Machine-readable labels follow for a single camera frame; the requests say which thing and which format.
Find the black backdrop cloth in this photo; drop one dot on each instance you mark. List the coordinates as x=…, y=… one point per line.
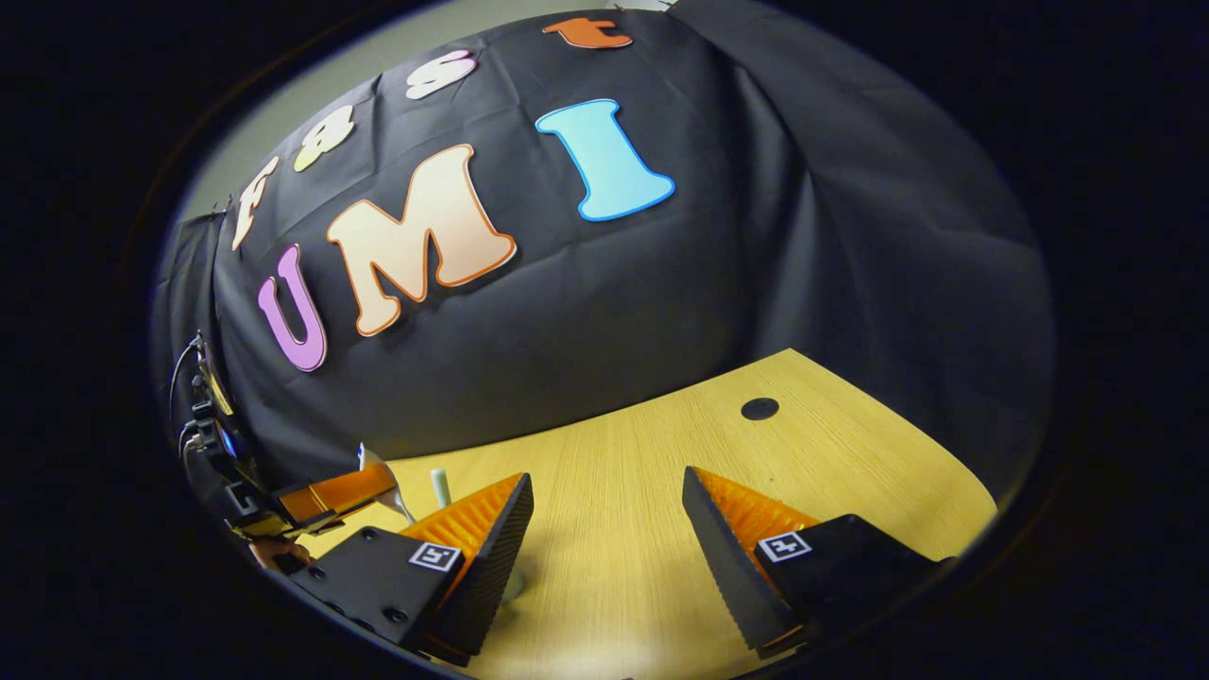
x=661, y=312

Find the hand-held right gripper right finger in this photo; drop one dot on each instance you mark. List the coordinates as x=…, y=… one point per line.
x=727, y=567

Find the black desk grommet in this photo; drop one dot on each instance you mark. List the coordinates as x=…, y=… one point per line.
x=759, y=409

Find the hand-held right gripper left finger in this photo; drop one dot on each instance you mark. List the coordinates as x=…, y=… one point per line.
x=491, y=576

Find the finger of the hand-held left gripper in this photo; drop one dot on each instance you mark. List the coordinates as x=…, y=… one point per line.
x=340, y=491

